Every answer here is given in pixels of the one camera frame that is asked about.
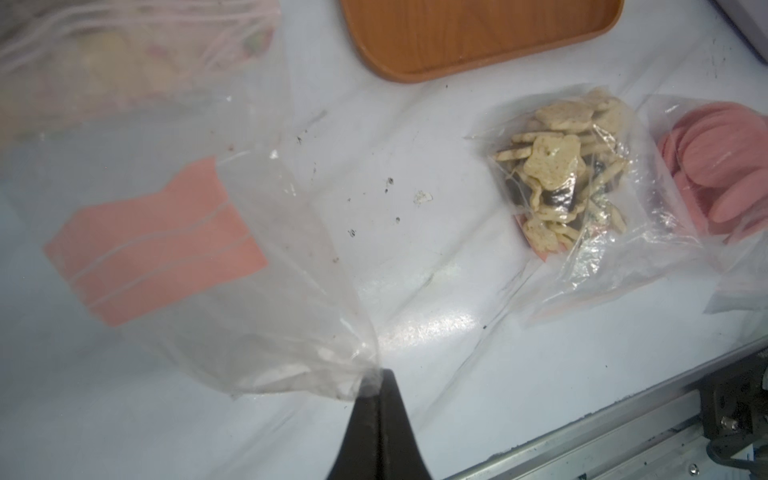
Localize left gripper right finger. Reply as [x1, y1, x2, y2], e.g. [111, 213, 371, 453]
[376, 369, 432, 480]

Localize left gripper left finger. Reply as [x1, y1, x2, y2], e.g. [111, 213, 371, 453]
[327, 395, 378, 480]

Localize ziploc bag beige cookies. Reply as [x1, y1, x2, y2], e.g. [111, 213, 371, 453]
[469, 84, 703, 324]

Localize ziploc bag round cookies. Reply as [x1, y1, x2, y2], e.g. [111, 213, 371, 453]
[1, 1, 384, 400]

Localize ziploc bag pink cookies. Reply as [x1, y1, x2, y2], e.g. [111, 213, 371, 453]
[642, 95, 767, 314]

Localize brown wooden tray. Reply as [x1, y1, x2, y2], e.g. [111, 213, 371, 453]
[340, 0, 624, 83]

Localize lilac plastic tray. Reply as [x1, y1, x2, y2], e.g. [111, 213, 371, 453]
[714, 0, 767, 64]

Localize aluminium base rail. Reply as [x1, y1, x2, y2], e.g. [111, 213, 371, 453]
[446, 335, 768, 480]

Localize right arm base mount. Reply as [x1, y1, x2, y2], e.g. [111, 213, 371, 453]
[699, 350, 767, 479]

